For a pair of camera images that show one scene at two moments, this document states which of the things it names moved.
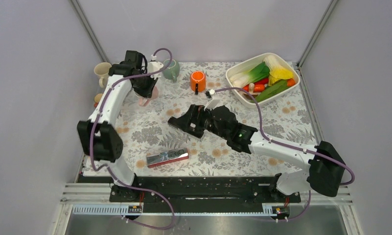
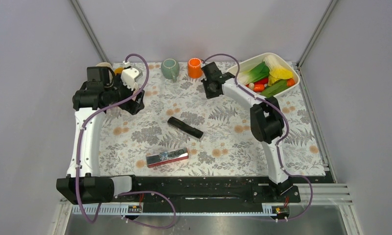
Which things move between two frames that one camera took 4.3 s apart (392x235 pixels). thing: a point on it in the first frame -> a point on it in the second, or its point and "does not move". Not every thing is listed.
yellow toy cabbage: [277, 72] does not move
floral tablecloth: [154, 147] does not move
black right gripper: [195, 107] -> [209, 95]
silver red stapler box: [167, 157] does not move
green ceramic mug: [172, 72] does not move
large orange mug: [197, 82] -> [195, 68]
